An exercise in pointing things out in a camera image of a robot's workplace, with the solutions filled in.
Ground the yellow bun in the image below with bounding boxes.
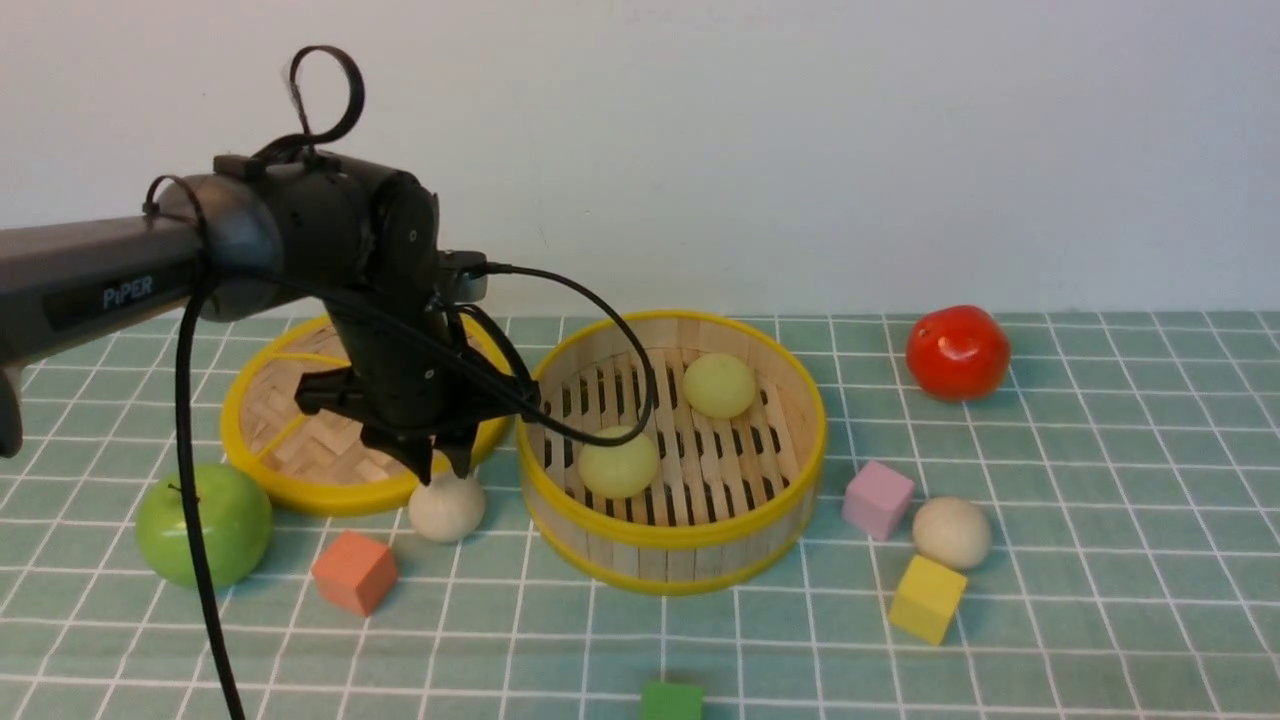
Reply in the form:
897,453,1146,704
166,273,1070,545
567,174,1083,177
682,354,758,420
575,433,660,498

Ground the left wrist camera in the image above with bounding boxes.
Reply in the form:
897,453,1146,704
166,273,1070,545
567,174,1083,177
436,250,489,305

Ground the bamboo steamer tray yellow rim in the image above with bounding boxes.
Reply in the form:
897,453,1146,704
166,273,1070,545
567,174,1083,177
515,310,828,596

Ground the orange cube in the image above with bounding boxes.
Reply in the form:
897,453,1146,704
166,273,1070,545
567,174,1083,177
311,530,401,618

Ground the red tomato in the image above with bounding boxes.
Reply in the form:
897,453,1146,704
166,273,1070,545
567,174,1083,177
905,305,1012,404

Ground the green apple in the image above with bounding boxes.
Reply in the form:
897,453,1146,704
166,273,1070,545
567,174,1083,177
134,462,274,589

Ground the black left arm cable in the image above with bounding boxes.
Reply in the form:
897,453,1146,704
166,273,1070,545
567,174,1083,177
142,45,658,720

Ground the green cube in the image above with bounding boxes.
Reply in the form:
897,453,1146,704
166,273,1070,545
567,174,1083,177
640,682,704,720

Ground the pink cube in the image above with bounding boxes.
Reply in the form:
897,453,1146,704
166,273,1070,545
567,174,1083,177
841,461,915,541

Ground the white bun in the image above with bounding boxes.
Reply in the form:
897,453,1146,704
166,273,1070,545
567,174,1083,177
406,471,488,544
911,496,995,571

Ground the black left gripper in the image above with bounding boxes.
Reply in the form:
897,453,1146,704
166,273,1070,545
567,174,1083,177
294,297,540,487

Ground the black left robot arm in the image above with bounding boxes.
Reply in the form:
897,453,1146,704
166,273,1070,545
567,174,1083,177
1,151,539,482

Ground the woven bamboo steamer lid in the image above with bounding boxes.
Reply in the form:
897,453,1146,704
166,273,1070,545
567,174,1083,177
219,313,515,518

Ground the yellow cube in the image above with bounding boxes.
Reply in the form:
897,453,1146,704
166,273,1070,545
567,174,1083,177
888,553,968,646

